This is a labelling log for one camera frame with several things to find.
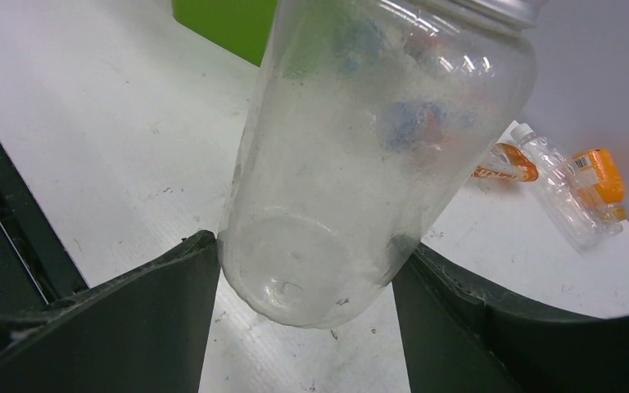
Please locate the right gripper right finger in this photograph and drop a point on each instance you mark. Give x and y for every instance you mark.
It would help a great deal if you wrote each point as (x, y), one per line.
(463, 333)

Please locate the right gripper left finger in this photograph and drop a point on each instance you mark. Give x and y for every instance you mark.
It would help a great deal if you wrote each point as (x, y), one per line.
(144, 331)

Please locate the clear crushed bottle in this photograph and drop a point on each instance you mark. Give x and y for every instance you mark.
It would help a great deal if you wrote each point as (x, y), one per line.
(566, 192)

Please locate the orange label slim bottle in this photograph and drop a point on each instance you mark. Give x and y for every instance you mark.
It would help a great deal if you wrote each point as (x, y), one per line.
(505, 161)

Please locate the green plastic bin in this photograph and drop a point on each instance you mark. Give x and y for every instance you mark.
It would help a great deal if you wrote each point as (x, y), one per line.
(239, 26)

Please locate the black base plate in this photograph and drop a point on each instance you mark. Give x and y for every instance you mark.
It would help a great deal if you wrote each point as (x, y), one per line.
(35, 268)

